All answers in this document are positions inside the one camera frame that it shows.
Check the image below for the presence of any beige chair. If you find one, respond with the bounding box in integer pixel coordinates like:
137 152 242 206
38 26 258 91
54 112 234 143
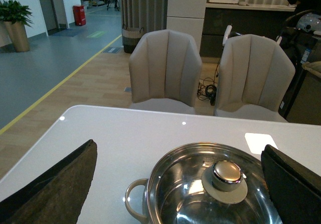
129 30 203 115
214 34 295 123

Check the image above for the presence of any black baby stroller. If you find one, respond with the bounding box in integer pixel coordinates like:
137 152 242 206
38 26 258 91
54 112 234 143
276 10 320 118

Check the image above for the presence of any potted green plant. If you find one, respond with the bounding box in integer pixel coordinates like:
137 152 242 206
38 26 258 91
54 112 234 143
1 0 32 52

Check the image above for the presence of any black cable bundle on floor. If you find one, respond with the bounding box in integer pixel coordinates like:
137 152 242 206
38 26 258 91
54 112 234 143
197 58 221 106

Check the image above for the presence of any woven laundry basket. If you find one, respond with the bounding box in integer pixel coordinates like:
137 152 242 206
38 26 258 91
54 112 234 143
122 24 145 53

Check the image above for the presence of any white cabinet column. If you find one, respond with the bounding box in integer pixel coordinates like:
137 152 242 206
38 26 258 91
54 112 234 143
167 0 207 49

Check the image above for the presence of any beige chair on right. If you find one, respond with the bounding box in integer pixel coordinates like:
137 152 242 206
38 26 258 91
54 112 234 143
214 34 295 123

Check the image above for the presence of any beige chair on left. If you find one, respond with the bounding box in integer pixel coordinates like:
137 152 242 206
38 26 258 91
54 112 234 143
129 30 203 115

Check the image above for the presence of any red bin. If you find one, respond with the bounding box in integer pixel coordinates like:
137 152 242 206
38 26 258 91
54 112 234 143
73 5 86 26

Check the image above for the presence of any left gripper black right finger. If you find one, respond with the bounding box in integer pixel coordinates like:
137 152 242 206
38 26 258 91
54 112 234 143
261 145 320 223

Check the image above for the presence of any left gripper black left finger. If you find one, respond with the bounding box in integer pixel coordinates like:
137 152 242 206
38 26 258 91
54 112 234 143
1 140 97 223

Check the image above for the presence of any glass pot lid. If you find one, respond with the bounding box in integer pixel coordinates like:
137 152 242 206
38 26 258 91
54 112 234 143
147 143 281 224

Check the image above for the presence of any grey electric cooking pot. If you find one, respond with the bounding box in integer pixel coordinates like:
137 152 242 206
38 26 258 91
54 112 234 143
124 142 283 224

